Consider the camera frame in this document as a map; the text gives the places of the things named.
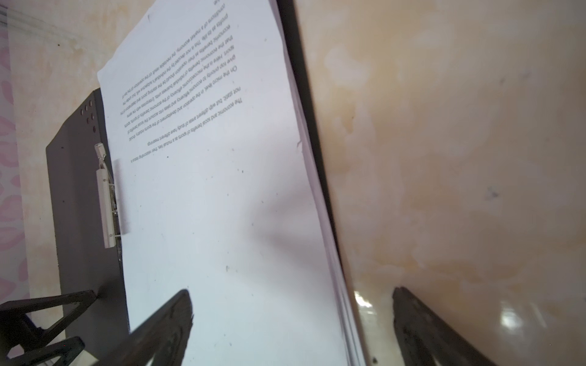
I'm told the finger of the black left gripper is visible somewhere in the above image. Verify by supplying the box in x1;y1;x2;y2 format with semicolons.
0;289;98;353
4;336;85;366

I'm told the white paper sheet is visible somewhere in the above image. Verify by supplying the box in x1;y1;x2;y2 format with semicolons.
97;0;363;366

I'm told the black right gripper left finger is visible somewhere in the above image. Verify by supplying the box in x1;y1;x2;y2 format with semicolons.
96;289;193;365

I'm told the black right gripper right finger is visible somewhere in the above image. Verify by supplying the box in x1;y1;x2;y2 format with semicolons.
392;287;495;366

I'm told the orange and black folder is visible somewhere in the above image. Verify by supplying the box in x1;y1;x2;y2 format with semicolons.
45;0;372;366

